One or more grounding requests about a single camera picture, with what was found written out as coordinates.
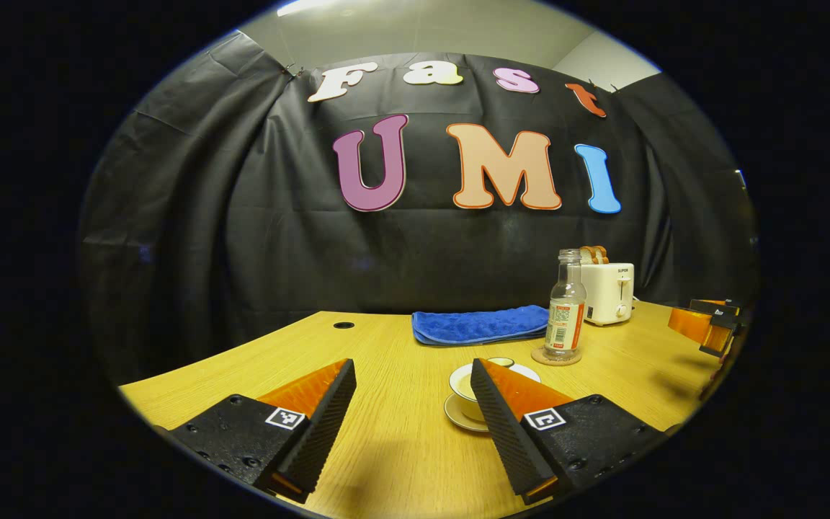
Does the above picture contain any black backdrop cloth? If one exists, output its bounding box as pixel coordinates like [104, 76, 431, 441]
[78, 30, 760, 386]

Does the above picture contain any cream toaster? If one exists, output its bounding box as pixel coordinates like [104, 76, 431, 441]
[579, 262, 635, 327]

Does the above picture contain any blue folded towel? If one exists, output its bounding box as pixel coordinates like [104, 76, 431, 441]
[412, 305, 551, 347]

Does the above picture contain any yellow teacup lid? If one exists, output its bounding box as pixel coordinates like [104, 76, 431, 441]
[456, 357, 531, 402]

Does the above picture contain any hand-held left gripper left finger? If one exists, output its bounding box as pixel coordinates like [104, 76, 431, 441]
[170, 358, 358, 504]

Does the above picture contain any round cork coaster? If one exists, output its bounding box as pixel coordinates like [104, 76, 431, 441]
[531, 346, 584, 367]

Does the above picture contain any yellow ceramic saucer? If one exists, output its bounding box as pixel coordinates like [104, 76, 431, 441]
[444, 393, 492, 433]

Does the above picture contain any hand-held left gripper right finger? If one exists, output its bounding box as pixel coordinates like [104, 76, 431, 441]
[470, 358, 668, 505]

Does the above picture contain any clear water bottle orange label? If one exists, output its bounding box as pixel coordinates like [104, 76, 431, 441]
[545, 249, 587, 360]

